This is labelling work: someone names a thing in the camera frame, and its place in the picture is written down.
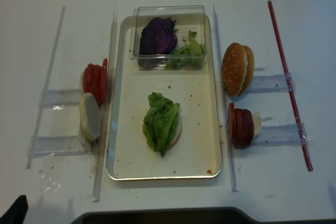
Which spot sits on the clear upper right holder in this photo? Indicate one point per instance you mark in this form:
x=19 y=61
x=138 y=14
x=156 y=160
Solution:
x=270 y=84

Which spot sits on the clear lower right holder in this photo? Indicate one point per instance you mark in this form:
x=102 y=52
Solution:
x=281 y=135

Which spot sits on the clear upper left holder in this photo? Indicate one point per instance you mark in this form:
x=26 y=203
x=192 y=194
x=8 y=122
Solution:
x=51 y=98

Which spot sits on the stack of meat slices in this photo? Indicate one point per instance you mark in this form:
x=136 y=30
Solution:
x=244 y=128

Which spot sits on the clear plastic container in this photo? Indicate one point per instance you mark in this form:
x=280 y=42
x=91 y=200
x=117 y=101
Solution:
x=187 y=18

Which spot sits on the front meat patty slice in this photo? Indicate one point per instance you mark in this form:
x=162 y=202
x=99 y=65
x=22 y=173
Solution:
x=232 y=122

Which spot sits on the clear rail right of tray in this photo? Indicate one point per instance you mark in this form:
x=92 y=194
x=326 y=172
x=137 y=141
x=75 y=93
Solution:
x=229 y=148

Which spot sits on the clear lower left holder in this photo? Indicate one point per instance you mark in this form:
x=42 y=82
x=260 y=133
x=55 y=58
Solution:
x=43 y=146

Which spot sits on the dark monitor edge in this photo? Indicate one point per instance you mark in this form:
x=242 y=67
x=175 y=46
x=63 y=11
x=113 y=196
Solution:
x=191 y=215

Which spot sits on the green lettuce leaf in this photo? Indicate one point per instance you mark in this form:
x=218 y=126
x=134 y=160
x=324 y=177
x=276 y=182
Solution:
x=160 y=122

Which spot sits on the clear rail left of tray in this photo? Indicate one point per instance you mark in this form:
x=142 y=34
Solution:
x=105 y=110

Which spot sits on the clear far left rail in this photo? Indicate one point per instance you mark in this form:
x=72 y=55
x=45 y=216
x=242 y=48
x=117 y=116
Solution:
x=44 y=87

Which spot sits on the sesame bun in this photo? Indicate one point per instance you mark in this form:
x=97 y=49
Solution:
x=250 y=69
x=234 y=68

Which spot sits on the red tomato slice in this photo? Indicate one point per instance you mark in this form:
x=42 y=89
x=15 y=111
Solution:
x=103 y=80

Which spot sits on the stack of tomato slices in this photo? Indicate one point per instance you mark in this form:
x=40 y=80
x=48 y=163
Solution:
x=91 y=81

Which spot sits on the cream metal tray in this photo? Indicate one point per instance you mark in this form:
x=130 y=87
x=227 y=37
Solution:
x=198 y=152

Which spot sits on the clear holder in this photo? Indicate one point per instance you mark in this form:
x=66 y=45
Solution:
x=51 y=98
x=43 y=146
x=281 y=135
x=270 y=84

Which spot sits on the green lettuce scraps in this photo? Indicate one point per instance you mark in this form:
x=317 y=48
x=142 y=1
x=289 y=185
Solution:
x=189 y=56

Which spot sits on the red straw strip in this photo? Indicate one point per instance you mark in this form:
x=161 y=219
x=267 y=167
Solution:
x=300 y=125

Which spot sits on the sesame bun top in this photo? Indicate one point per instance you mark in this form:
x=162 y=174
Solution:
x=234 y=68

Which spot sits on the clear rail of tray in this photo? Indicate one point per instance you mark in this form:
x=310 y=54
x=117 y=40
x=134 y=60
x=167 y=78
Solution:
x=229 y=148
x=105 y=110

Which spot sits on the black object bottom left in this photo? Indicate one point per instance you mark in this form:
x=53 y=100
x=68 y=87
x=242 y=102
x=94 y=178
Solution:
x=17 y=212

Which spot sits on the bottom bun slice on tray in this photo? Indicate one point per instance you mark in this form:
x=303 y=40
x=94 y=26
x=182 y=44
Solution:
x=178 y=131

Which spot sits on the purple cabbage leaf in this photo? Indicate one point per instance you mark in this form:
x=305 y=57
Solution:
x=157 y=38

